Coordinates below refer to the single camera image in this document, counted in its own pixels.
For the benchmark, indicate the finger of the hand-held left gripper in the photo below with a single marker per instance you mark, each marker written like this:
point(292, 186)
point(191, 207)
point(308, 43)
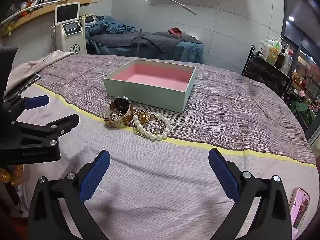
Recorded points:
point(62, 123)
point(37, 102)

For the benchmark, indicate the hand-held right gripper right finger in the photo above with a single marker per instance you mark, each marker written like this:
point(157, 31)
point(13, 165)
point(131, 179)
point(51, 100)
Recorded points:
point(221, 172)

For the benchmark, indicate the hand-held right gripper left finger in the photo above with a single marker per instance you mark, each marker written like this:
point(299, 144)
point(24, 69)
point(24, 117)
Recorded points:
point(96, 172)

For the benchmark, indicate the gold flower brooch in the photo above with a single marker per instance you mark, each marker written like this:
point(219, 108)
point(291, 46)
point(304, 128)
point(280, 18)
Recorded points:
point(144, 117)

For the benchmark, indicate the mint box with pink lining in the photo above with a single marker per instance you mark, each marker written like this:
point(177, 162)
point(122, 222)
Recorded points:
point(140, 92)

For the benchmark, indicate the silver tablet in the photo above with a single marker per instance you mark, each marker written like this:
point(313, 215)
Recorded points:
point(25, 83)

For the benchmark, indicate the beige cloth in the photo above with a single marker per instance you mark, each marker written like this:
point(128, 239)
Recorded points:
point(37, 65)

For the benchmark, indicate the purple striped bedspread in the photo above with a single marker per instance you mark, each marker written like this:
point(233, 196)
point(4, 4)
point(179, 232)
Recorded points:
point(225, 120)

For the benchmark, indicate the white beauty machine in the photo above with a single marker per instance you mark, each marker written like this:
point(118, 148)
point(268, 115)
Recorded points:
point(72, 40)

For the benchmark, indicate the pink smartphone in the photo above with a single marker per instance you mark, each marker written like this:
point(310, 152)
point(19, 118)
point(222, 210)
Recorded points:
point(300, 206)

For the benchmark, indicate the wooden shelf unit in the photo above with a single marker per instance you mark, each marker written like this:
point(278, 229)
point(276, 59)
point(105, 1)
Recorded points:
point(50, 6)

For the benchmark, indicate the white device with dark screen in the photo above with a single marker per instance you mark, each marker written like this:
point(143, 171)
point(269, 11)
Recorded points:
point(90, 20)

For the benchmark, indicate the green potted plant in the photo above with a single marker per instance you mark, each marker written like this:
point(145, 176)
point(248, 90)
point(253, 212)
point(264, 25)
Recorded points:
point(301, 107)

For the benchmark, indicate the crumpled blue duvet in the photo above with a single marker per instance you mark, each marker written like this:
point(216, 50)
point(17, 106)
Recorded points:
point(112, 26)

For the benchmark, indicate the black trolley rack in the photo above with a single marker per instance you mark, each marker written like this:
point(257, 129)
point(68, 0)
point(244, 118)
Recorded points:
point(267, 72)

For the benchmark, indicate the grey metal pole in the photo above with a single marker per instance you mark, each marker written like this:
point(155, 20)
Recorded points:
point(140, 45)

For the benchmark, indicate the massage bed with blue cover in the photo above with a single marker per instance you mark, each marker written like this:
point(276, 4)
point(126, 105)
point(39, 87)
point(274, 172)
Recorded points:
point(185, 48)

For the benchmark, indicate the grey towel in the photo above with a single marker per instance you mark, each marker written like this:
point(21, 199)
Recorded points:
point(162, 41)

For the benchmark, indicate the group of lotion bottles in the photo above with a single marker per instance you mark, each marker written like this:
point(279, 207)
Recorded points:
point(273, 52)

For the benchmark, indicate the red cloth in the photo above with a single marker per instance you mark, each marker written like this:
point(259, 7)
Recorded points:
point(175, 31)

